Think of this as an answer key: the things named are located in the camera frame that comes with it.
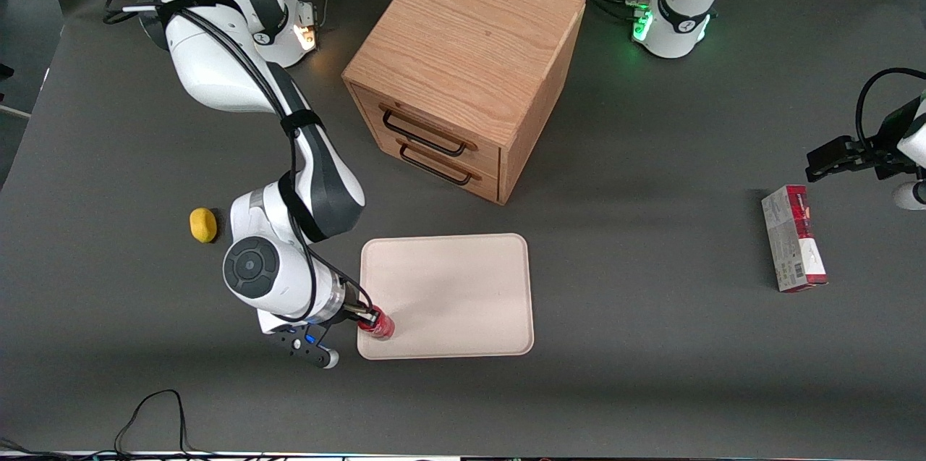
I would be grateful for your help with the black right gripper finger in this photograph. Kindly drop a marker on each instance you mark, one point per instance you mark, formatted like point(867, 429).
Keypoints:
point(364, 320)
point(367, 308)

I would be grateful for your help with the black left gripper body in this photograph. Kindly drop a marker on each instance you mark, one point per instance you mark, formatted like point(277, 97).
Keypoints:
point(883, 154)

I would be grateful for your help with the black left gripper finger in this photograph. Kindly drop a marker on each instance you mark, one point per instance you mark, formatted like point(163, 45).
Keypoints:
point(832, 157)

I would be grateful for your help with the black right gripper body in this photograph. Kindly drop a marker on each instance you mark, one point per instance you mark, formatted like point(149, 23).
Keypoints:
point(353, 305)

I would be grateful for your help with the red coke bottle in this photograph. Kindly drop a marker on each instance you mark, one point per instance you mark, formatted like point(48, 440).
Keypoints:
point(382, 327)

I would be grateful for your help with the beige plastic tray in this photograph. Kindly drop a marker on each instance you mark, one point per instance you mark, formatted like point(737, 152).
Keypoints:
point(456, 287)

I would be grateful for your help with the red plaid cardboard box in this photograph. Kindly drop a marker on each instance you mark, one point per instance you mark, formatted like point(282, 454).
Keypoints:
point(792, 244)

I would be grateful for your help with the yellow lemon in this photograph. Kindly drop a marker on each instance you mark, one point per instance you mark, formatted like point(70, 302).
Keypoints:
point(203, 225)

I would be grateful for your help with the wooden drawer front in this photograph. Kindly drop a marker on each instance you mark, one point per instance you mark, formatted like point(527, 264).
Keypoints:
point(369, 110)
point(488, 187)

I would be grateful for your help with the wooden drawer cabinet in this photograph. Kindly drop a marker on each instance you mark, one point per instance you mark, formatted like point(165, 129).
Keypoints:
point(463, 34)

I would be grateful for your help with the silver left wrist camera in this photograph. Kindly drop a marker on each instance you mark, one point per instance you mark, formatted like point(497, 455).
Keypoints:
point(910, 197)

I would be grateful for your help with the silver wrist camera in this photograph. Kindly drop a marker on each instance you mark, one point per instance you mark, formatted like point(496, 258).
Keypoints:
point(307, 349)
point(910, 197)

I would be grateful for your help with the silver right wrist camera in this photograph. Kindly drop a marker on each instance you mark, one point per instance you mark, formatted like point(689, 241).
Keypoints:
point(307, 349)

